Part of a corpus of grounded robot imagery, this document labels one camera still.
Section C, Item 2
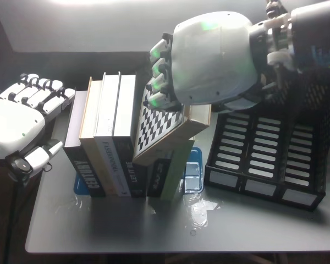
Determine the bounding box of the white-spined book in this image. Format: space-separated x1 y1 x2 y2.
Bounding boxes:
93 71 132 197

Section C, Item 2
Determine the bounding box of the black book LET IT BE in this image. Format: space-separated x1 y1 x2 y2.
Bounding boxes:
112 71 149 199

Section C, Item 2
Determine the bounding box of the black book CENTURY spine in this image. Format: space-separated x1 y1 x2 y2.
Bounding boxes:
63 90 107 198

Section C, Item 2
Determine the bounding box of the black three-slot file holder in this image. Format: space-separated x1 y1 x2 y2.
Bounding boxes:
204 63 330 212

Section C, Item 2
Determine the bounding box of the black book with grey label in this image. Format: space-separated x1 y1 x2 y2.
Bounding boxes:
147 150 174 197

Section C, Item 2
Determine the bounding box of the black backdrop cloth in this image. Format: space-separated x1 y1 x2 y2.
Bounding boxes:
0 0 155 116

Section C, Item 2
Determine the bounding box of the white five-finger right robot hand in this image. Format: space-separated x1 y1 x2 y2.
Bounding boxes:
142 10 265 114

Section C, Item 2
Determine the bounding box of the tan book with checkered cover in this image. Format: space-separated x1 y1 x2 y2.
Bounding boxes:
132 84 212 167

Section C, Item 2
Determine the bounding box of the blue plastic tray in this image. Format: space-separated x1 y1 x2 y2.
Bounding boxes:
73 146 204 196

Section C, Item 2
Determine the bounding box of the green-spined book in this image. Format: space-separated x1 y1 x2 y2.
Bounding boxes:
159 138 196 202

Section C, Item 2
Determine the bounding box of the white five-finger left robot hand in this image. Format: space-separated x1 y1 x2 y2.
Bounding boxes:
0 73 76 184

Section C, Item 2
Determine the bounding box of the beige-spined book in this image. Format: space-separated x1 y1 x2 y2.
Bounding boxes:
78 76 119 197

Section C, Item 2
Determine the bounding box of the clear plastic film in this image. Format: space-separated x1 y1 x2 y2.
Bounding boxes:
183 192 218 229

